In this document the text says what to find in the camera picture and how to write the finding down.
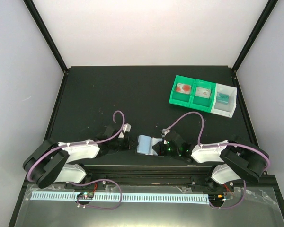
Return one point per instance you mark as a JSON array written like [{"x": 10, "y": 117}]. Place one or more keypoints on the right black frame post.
[{"x": 265, "y": 14}]

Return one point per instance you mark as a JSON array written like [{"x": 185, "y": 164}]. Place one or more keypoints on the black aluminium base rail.
[{"x": 148, "y": 175}]

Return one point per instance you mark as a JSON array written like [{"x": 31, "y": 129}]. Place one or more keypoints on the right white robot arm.
[{"x": 232, "y": 159}]

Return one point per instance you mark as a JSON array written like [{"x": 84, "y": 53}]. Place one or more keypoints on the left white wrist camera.
[{"x": 125, "y": 129}]

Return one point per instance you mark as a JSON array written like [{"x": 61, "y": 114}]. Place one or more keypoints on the teal card in bin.
[{"x": 222, "y": 98}]

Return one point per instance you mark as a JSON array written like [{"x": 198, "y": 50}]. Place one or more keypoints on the small circuit board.
[{"x": 85, "y": 196}]

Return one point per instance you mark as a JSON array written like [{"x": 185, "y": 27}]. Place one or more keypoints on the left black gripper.
[{"x": 128, "y": 144}]

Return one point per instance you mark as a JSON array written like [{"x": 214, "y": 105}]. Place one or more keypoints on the middle green bin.
[{"x": 203, "y": 104}]

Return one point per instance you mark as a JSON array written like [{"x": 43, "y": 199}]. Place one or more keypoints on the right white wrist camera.
[{"x": 165, "y": 131}]

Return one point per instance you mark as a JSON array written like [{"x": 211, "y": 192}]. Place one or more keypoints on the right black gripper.
[{"x": 160, "y": 151}]

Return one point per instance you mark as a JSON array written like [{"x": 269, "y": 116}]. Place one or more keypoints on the black frame post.
[
  {"x": 265, "y": 14},
  {"x": 45, "y": 33}
]

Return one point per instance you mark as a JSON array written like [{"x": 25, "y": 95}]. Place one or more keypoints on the left green bin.
[{"x": 179, "y": 98}]

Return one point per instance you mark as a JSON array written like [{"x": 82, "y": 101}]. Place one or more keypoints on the white card red marks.
[{"x": 203, "y": 92}]

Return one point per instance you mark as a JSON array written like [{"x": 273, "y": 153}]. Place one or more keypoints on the black leather card holder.
[{"x": 145, "y": 144}]

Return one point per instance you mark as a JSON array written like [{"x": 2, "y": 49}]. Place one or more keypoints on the green bin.
[
  {"x": 179, "y": 98},
  {"x": 203, "y": 104}
]

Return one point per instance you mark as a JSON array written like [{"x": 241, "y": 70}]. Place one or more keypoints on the left black frame post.
[{"x": 45, "y": 33}]

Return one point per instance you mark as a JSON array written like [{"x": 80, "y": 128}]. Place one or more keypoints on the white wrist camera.
[
  {"x": 165, "y": 131},
  {"x": 125, "y": 129}
]

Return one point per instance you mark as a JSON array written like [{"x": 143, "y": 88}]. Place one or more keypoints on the card with red circles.
[{"x": 183, "y": 88}]

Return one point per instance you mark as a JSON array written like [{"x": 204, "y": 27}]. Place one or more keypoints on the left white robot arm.
[{"x": 52, "y": 161}]

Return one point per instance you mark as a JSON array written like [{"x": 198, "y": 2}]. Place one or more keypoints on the white slotted cable duct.
[{"x": 124, "y": 197}]

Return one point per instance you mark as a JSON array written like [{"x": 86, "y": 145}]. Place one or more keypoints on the white bin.
[{"x": 221, "y": 109}]

